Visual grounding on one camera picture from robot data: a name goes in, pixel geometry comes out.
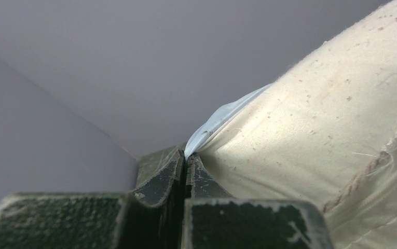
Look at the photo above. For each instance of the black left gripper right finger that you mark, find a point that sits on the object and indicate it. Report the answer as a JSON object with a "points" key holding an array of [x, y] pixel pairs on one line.
{"points": [[213, 218]]}

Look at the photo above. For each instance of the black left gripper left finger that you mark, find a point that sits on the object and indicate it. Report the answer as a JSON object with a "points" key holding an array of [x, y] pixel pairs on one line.
{"points": [[147, 217]]}

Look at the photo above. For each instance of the light blue pillowcase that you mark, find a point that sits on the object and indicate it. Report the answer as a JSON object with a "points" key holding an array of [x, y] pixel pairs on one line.
{"points": [[217, 119]]}

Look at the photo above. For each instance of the white pillow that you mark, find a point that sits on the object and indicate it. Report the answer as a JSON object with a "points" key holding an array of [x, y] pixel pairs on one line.
{"points": [[324, 132]]}

